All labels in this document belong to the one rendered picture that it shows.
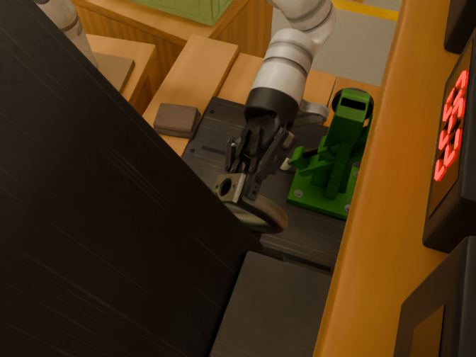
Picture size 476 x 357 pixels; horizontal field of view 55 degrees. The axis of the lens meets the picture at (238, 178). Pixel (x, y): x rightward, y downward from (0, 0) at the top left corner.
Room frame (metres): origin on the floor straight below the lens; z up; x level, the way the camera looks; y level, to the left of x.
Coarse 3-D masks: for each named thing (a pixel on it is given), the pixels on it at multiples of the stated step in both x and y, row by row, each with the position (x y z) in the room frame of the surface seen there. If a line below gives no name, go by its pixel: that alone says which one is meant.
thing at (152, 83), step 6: (156, 60) 1.04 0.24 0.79; (156, 66) 1.03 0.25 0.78; (150, 72) 0.99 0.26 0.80; (156, 72) 1.02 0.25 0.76; (150, 78) 0.98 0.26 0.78; (156, 78) 1.01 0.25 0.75; (144, 84) 0.98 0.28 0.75; (150, 84) 0.98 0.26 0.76; (156, 84) 1.01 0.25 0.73; (144, 90) 0.96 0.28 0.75; (150, 90) 0.98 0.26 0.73; (156, 90) 1.00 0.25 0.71; (138, 96) 0.94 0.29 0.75; (144, 96) 0.95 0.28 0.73; (150, 96) 0.98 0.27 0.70; (138, 102) 0.91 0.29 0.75; (144, 102) 0.94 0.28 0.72; (138, 108) 0.90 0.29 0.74; (144, 108) 0.93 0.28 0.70
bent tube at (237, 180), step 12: (228, 180) 0.33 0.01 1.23; (240, 180) 0.32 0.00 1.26; (216, 192) 0.32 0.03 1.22; (228, 192) 0.31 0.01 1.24; (240, 192) 0.31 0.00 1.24; (240, 204) 0.30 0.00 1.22; (264, 204) 0.31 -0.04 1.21; (276, 204) 0.32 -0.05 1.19; (240, 216) 0.37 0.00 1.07; (252, 216) 0.36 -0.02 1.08; (264, 216) 0.30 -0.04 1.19; (276, 216) 0.30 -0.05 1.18; (252, 228) 0.34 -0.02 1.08; (264, 228) 0.33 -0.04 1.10; (276, 228) 0.30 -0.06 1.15
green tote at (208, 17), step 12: (132, 0) 1.32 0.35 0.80; (144, 0) 1.30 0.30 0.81; (156, 0) 1.28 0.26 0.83; (168, 0) 1.26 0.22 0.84; (180, 0) 1.24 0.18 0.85; (192, 0) 1.22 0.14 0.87; (204, 0) 1.21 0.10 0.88; (216, 0) 1.22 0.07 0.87; (228, 0) 1.30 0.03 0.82; (168, 12) 1.26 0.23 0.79; (180, 12) 1.24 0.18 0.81; (192, 12) 1.23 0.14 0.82; (204, 12) 1.21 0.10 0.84; (216, 12) 1.22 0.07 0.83
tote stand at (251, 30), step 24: (72, 0) 1.36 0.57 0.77; (96, 0) 1.33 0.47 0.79; (120, 0) 1.33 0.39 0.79; (240, 0) 1.33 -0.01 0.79; (264, 0) 1.49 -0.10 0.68; (96, 24) 1.32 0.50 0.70; (120, 24) 1.26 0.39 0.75; (144, 24) 1.21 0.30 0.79; (168, 24) 1.21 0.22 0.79; (192, 24) 1.21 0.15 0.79; (216, 24) 1.21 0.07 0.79; (240, 24) 1.33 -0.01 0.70; (264, 24) 1.50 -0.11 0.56; (168, 48) 1.17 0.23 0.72; (240, 48) 1.33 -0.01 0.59; (264, 48) 1.51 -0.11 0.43; (168, 72) 1.18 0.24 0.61
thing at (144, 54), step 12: (96, 36) 1.08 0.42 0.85; (96, 48) 1.03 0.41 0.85; (108, 48) 1.03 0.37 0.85; (120, 48) 1.03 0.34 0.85; (132, 48) 1.03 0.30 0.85; (144, 48) 1.03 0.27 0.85; (156, 48) 1.04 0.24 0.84; (144, 60) 0.98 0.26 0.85; (132, 72) 0.93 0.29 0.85; (144, 72) 0.94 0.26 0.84; (132, 84) 0.89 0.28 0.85; (132, 96) 0.85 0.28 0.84
